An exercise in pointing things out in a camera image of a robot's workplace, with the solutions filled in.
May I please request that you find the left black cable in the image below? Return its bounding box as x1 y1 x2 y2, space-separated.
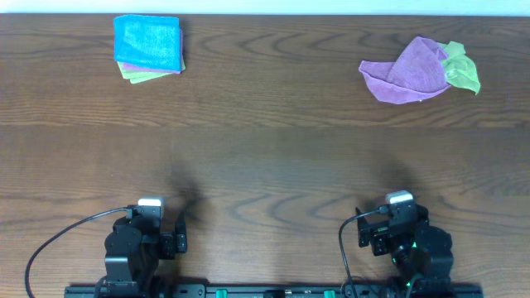
23 206 133 298

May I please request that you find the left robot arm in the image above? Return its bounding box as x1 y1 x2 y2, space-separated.
94 206 187 297

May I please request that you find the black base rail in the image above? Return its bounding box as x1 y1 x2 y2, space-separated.
63 284 484 298

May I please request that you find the folded green cloth bottom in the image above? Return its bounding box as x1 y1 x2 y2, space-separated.
129 73 171 84

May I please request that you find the folded green cloth upper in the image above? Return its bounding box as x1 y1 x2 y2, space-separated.
117 57 186 80

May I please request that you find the folded blue cloth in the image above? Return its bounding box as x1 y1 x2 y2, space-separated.
113 15 181 70

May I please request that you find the folded green cloth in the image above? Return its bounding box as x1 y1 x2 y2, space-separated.
129 73 171 84
117 57 186 80

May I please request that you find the purple microfiber cloth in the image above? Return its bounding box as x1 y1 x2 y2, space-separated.
359 36 450 105

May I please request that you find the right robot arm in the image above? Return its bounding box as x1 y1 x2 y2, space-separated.
355 203 454 297

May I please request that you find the crumpled green microfiber cloth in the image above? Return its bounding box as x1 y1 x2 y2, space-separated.
438 41 481 95

